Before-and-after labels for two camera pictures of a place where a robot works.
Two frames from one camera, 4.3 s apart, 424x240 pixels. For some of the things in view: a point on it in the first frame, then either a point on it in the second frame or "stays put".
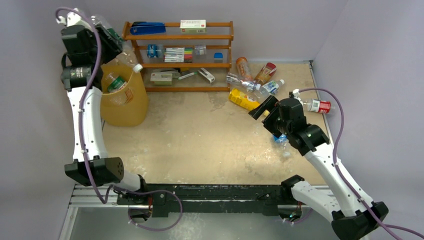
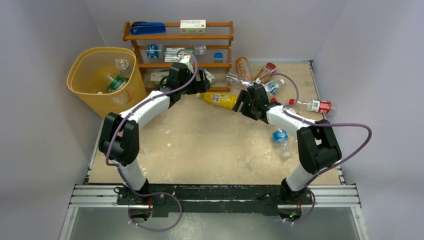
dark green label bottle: x=127 y=55 → x=125 y=71
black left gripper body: x=109 y=48 → x=195 y=87
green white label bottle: x=117 y=83 stays put
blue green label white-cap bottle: x=272 y=87 stays put
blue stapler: x=143 y=27 stays put
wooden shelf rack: x=182 y=57 stays put
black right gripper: x=269 y=115 → x=245 y=104
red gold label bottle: x=265 y=74 stays put
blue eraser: x=218 y=57 stays put
